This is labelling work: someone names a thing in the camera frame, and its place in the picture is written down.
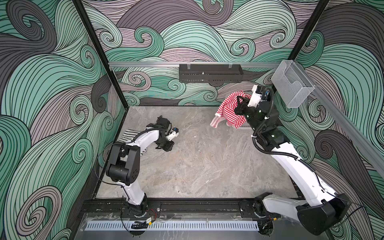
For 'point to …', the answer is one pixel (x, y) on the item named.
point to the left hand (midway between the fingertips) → (169, 146)
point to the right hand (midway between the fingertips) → (237, 96)
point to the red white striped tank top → (226, 111)
